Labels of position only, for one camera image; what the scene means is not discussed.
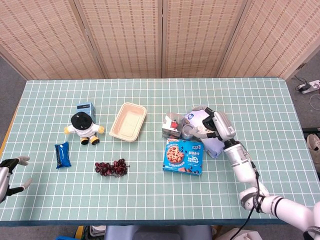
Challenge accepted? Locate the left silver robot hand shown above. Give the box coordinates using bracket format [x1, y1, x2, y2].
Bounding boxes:
[0, 156, 34, 204]

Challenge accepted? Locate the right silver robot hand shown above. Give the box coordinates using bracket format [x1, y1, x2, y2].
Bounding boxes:
[191, 105, 237, 143]

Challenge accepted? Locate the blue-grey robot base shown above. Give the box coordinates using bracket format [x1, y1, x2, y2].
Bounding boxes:
[104, 224, 213, 240]

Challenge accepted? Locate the beige food tray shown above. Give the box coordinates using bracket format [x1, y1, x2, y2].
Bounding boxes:
[109, 101, 148, 143]

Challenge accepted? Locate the pale purple soft bag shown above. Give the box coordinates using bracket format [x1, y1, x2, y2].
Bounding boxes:
[184, 106, 226, 160]

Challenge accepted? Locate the clear jar with blue label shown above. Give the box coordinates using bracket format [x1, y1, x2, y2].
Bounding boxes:
[181, 124, 196, 141]

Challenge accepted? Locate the blue chocolate cookie box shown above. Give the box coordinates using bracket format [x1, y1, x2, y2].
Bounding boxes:
[162, 138, 205, 177]

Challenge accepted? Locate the clear coffee capsule box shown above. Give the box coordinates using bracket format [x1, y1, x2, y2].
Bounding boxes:
[161, 112, 187, 140]

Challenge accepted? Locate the blue cookie snack packet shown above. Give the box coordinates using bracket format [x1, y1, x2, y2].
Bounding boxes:
[54, 141, 72, 170]

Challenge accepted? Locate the beige sneaker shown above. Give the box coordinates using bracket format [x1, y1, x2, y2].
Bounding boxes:
[306, 133, 320, 152]

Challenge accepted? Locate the black-headed plush doll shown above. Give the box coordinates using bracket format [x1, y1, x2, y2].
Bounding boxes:
[63, 111, 105, 146]

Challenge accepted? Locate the white power strip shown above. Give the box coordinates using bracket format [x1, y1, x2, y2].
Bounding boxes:
[297, 79, 320, 95]

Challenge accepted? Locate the green checked tablecloth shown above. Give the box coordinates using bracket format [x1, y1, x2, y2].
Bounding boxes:
[0, 76, 320, 227]

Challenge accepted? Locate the dark purple grape bunch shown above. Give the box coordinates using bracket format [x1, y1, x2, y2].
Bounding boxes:
[94, 158, 131, 178]

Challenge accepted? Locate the light blue small carton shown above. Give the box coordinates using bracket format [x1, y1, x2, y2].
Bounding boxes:
[76, 101, 97, 124]

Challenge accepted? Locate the pale pink bag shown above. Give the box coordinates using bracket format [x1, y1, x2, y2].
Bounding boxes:
[219, 227, 263, 240]

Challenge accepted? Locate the bamboo folding screen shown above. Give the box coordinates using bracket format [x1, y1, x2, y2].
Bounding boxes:
[0, 0, 320, 81]

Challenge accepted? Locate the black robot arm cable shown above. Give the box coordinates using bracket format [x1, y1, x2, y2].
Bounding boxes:
[233, 143, 263, 240]

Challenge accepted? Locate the black floor cable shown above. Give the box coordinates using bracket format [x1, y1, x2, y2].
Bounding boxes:
[291, 75, 312, 87]

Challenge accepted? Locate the white looped floor cable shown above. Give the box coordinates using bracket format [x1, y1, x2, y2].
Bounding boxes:
[308, 92, 320, 111]

